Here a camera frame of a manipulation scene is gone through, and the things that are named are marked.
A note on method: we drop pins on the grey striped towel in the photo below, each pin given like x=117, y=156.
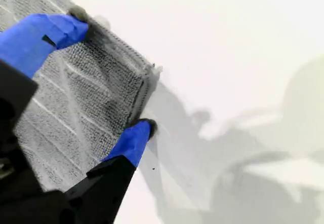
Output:
x=76, y=94

